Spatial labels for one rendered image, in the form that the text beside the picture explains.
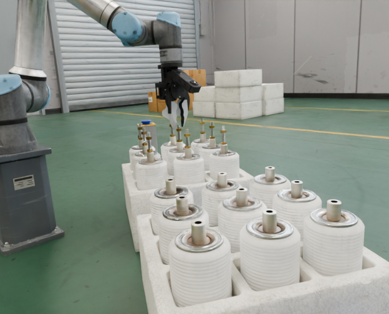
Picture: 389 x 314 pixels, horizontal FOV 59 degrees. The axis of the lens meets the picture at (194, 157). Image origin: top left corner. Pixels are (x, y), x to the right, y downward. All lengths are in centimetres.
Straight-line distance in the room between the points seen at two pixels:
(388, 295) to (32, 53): 115
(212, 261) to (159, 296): 10
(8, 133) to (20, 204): 22
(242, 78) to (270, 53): 347
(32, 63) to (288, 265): 102
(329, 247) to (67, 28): 615
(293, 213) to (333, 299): 18
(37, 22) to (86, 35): 534
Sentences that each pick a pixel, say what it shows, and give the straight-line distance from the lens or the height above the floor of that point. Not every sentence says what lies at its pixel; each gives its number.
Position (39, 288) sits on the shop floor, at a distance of 99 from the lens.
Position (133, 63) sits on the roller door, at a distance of 698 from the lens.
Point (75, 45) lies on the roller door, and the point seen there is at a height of 113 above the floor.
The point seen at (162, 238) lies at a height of 21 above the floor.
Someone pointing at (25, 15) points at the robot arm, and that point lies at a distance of 128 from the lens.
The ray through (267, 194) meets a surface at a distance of 78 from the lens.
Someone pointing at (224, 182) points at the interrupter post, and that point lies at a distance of 77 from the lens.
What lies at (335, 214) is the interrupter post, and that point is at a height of 26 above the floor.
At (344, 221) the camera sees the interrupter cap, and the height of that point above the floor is 25.
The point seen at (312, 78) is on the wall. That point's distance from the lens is 674.
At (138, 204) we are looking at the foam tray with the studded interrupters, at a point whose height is 15.
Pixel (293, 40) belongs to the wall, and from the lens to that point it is 698.
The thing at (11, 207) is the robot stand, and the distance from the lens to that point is 117.
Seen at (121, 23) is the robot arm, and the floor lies 65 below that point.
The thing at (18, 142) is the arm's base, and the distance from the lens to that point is 115.
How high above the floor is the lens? 50
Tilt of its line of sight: 13 degrees down
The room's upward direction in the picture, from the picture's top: 3 degrees counter-clockwise
